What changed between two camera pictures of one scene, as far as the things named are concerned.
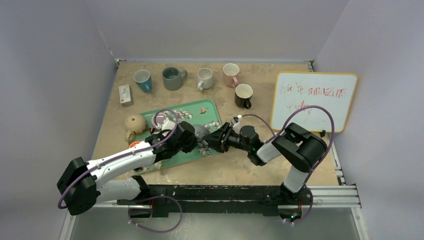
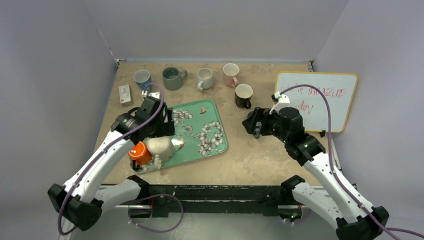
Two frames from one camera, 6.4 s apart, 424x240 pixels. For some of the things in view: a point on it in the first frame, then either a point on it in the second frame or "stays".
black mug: x=243 y=95 stays
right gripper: x=224 y=138 -> x=253 y=122
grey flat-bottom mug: x=172 y=78 stays
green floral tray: x=202 y=113 stays
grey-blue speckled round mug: x=200 y=131 -> x=257 y=132
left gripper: x=192 y=142 -> x=166 y=128
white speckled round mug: x=205 y=78 stays
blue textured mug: x=143 y=78 stays
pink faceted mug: x=231 y=71 stays
